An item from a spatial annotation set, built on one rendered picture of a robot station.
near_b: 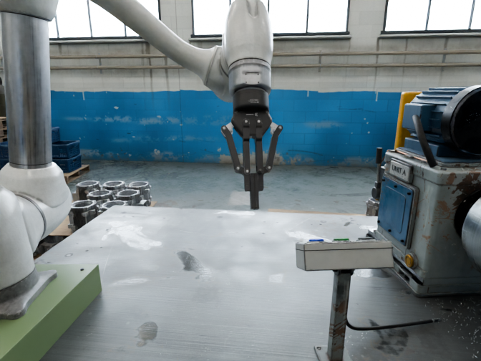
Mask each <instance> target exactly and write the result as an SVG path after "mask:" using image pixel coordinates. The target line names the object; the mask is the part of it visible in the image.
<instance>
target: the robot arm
mask: <svg viewBox="0 0 481 361"><path fill-rule="evenodd" d="M89 1H91V2H93V3H94V4H96V5H98V6H99V7H101V8H102V9H104V10H105V11H106V12H108V13H109V14H111V15H112V16H113V17H114V18H116V19H117V20H119V21H120V22H122V23H123V24H124V25H125V26H127V27H128V28H130V29H131V30H132V31H133V32H135V33H136V34H138V35H139V36H140V37H142V38H143V39H144V40H145V41H147V42H148V43H150V44H151V45H152V46H153V47H155V48H156V49H158V50H159V51H160V52H162V53H163V54H164V55H165V56H167V57H169V58H170V59H171V60H172V61H174V62H176V63H178V64H179V65H181V66H182V67H184V68H186V69H188V70H190V71H191V72H194V73H195V74H196V75H198V76H199V77H200V78H201V80H202V81H203V84H204V85H205V86H206V87H208V88H209V89H210V90H212V91H213V92H214V93H215V95H216V96H217V97H218V98H219V99H221V100H222V101H224V102H232V103H233V117H232V118H231V122H230V123H229V124H227V125H223V126H222V127H221V133H222V135H223V136H224V138H225V139H226V141H227V144H228V149H229V152H230V156H231V160H232V163H233V167H234V171H235V172H236V173H240V174H241V175H243V177H244V190H245V192H246V191H250V209H251V210H258V209H259V194H258V192H259V191H263V188H264V187H263V175H264V174H265V173H269V172H270V171H271V170H272V167H273V161H274V157H275V153H276V146H277V142H278V136H279V135H280V133H281V131H282V129H283V126H282V125H277V124H275V123H273V122H272V118H271V116H270V114H269V101H268V96H269V95H270V93H271V60H272V57H273V32H272V26H271V19H270V16H269V14H268V10H267V8H266V5H265V4H264V3H263V2H262V1H261V0H235V1H233V2H232V3H231V5H230V7H229V9H228V13H227V15H226V18H225V27H224V32H223V43H222V46H221V47H219V46H215V47H213V48H211V49H199V48H197V47H194V46H191V45H190V44H188V43H186V42H184V41H183V40H182V39H181V38H179V37H178V36H177V35H176V34H174V33H173V32H172V31H171V30H170V29H169V28H167V27H166V26H165V25H164V24H163V23H162V22H161V21H160V20H159V19H158V18H157V17H156V16H155V15H153V14H152V13H151V12H150V11H149V10H148V9H147V8H145V7H144V6H143V5H142V4H141V3H140V2H139V1H138V0H89ZM58 4H59V0H0V19H1V42H2V54H3V66H4V89H5V101H6V124H7V137H8V149H9V163H7V164H6V165H5V166H4V167H3V168H2V169H1V170H0V319H9V320H14V319H18V318H20V317H23V316H24V315H25V314H26V311H27V309H28V308H29V306H30V305H31V303H32V302H33V301H34V300H35V299H36V298H37V297H38V296H39V295H40V294H41V292H42V291H43V290H44V289H45V288H46V286H47V285H48V284H49V283H50V282H51V281H53V280H54V279H56V278H57V277H58V274H57V271H56V270H49V271H39V272H37V269H36V267H35V265H34V258H33V253H34V252H35V250H36V248H37V245H38V243H39V242H40V241H41V240H42V239H44V238H45V237H46V236H48V235H49V234H50V233H51V232H53V231H54V230H55V229H56V228H57V227H58V226H59V225H60V224H61V223H62V222H63V220H64V219H65V218H66V217H67V215H68V213H69V211H70V208H71V206H72V195H71V192H70V189H69V187H68V186H67V184H66V182H65V179H64V174H63V171H62V169H61V168H60V167H59V166H58V165H57V164H56V163H53V162H52V120H51V92H50V64H49V22H52V20H53V19H54V18H55V15H56V12H57V7H58ZM233 128H234V129H235V131H236V132H237V133H238V134H239V135H240V136H241V137H242V139H243V167H241V165H240V161H239V159H238V154H237V151H236V148H235V143H234V140H233V136H232V134H233ZM269 128H270V129H271V134H272V137H271V141H270V145H269V149H268V156H267V160H266V166H265V167H263V146H262V137H263V136H264V134H265V133H266V131H267V130H268V129H269ZM251 138H253V139H254V140H255V150H256V173H250V171H251V166H250V143H249V140H250V139H251Z"/></svg>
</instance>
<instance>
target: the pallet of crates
mask: <svg viewBox="0 0 481 361"><path fill-rule="evenodd" d="M59 129H60V127H52V138H53V139H52V162H53V163H56V164H57V165H58V166H59V167H60V168H61V169H62V171H63V174H64V179H65V182H66V184H68V183H71V182H72V181H74V180H76V179H78V178H79V177H81V176H83V175H84V174H85V173H88V172H90V170H89V165H82V162H81V156H82V155H81V154H80V148H79V143H80V141H79V140H65V141H62V140H60V134H59ZM53 132H54V133H53ZM53 136H54V137H53ZM59 149H60V150H59ZM5 150H6V151H5ZM60 151H61V152H60ZM73 161H74V162H73ZM7 163H9V149H8V141H5V142H2V143H0V166H1V167H0V170H1V169H2V168H3V167H4V166H5V165H6V164H7ZM3 164H4V165H3ZM60 164H61V165H60ZM62 164H63V165H62ZM66 164H67V165H66ZM69 176H70V177H69Z"/></svg>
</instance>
